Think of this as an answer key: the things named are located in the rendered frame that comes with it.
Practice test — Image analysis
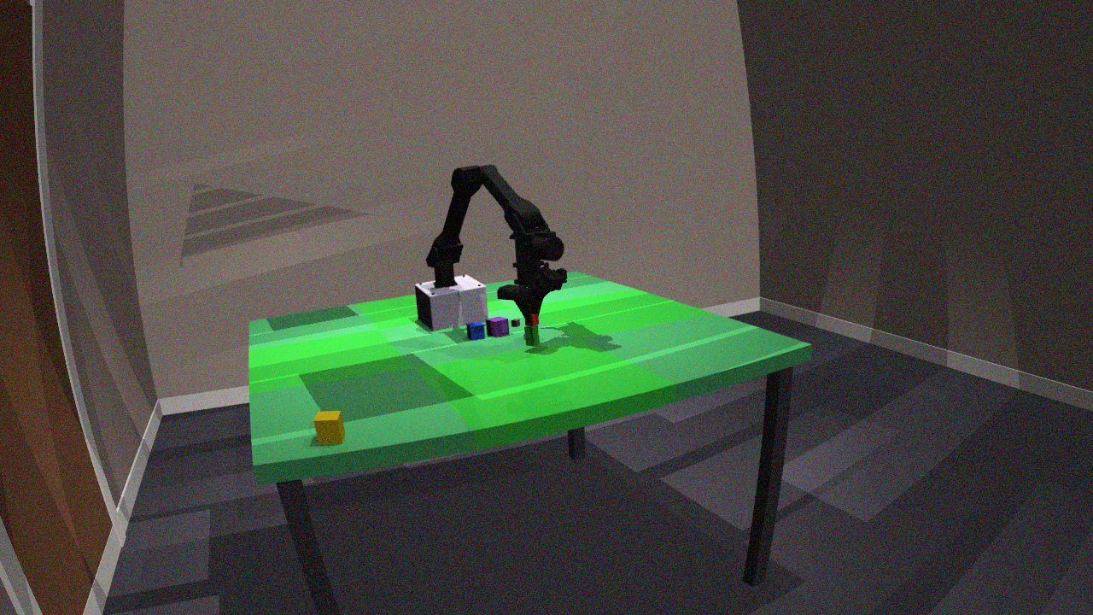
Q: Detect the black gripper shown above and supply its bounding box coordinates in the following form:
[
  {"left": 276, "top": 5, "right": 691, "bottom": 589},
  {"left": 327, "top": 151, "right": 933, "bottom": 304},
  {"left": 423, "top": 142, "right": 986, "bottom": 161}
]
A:
[{"left": 497, "top": 258, "right": 551, "bottom": 323}]

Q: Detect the blue block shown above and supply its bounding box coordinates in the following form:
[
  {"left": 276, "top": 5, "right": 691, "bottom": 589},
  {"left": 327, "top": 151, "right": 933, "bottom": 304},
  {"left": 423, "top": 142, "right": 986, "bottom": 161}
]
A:
[{"left": 466, "top": 322, "right": 486, "bottom": 341}]

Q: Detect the purple block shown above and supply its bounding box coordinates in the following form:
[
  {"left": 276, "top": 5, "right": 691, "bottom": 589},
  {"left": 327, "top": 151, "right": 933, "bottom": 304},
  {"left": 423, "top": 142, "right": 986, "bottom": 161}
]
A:
[{"left": 486, "top": 316, "right": 509, "bottom": 338}]

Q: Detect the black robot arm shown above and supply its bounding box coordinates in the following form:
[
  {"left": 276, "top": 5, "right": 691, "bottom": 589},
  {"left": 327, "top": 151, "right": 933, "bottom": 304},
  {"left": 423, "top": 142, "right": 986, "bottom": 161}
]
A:
[{"left": 426, "top": 164, "right": 567, "bottom": 291}]

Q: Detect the yellow block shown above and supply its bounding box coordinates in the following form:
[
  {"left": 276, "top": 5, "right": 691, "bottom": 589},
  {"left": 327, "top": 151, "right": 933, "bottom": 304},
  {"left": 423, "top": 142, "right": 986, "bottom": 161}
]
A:
[{"left": 313, "top": 411, "right": 345, "bottom": 445}]

